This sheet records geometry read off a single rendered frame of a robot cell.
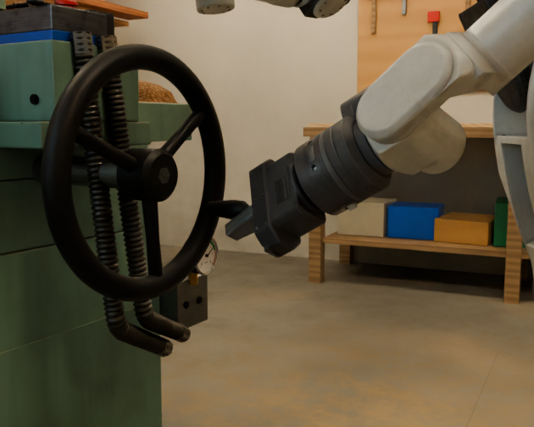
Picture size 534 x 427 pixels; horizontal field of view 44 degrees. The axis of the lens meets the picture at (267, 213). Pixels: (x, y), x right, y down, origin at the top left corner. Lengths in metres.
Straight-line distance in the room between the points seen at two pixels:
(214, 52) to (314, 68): 0.73
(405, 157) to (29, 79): 0.43
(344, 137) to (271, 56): 3.71
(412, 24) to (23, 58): 3.43
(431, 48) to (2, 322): 0.59
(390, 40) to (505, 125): 3.08
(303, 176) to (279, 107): 3.64
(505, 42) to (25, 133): 0.51
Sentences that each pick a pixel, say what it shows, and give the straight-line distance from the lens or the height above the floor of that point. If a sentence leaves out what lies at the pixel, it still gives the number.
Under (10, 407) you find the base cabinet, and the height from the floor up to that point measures 0.52.
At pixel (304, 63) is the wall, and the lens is 4.29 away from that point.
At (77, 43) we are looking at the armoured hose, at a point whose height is 0.96.
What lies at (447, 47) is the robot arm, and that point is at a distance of 0.66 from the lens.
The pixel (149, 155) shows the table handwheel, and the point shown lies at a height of 0.83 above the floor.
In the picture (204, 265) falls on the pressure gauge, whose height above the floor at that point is 0.64.
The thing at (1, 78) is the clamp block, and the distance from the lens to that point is 0.85.
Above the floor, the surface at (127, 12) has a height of 1.56.
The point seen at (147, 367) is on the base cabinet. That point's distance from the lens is 1.09.
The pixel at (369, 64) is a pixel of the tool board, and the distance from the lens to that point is 4.14.
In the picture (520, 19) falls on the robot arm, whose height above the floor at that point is 0.96.
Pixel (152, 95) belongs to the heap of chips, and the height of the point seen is 0.91.
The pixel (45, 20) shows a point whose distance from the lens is 0.81.
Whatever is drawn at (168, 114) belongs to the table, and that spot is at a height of 0.88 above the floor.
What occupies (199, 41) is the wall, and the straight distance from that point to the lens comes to 4.64.
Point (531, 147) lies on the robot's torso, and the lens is 0.92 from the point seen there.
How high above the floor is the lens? 0.87
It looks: 8 degrees down
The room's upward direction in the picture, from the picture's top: straight up
